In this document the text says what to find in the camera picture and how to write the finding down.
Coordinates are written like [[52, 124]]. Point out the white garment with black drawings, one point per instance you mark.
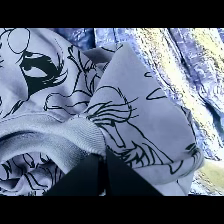
[[60, 100]]

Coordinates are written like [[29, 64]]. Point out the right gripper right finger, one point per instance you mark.
[[126, 181]]

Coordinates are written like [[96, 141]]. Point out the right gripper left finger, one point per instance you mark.
[[83, 180]]

